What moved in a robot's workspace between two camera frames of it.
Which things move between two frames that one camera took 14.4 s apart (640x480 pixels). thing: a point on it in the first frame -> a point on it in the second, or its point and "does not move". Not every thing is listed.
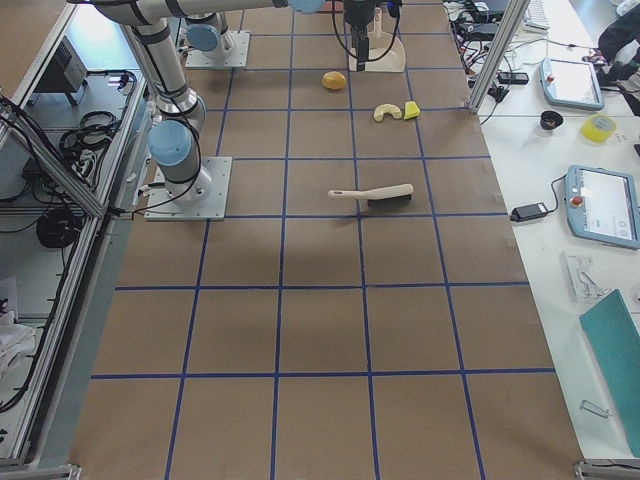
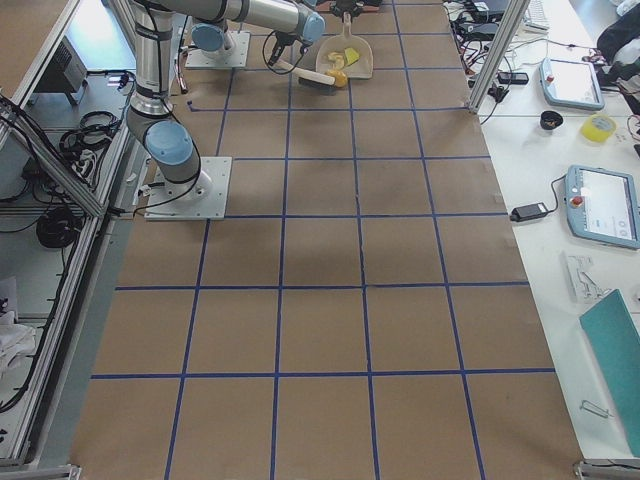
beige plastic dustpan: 386,51 -> 362,68
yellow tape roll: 598,128 does not move
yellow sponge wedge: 411,110 -> 350,56
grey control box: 67,70 does not move
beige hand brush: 383,196 -> 322,84
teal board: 612,329 does not move
